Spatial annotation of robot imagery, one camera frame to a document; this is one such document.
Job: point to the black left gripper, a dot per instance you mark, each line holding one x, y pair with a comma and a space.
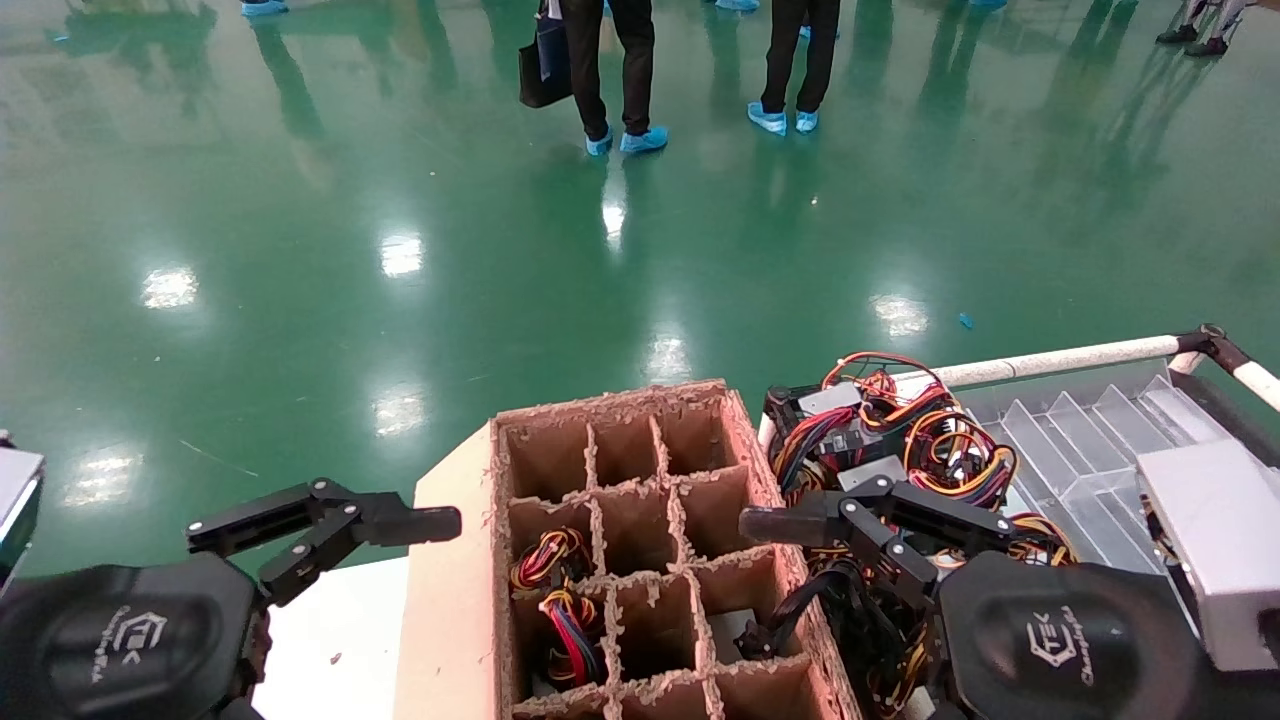
120, 640

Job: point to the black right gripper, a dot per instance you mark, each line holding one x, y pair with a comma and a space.
1060, 640

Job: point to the brown cardboard divider box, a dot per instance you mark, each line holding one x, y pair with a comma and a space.
625, 450

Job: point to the clear plastic divided tray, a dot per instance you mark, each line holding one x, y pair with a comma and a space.
1090, 450

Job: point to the black handbag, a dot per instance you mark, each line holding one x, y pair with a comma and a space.
545, 70

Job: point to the person in black trousers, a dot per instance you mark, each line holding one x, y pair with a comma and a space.
785, 60
590, 60

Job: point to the humanoid robot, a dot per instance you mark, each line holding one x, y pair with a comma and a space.
1205, 35

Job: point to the grey left wrist camera housing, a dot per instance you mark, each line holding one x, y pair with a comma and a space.
18, 500

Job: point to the white padded pipe frame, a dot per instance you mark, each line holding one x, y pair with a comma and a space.
1050, 360

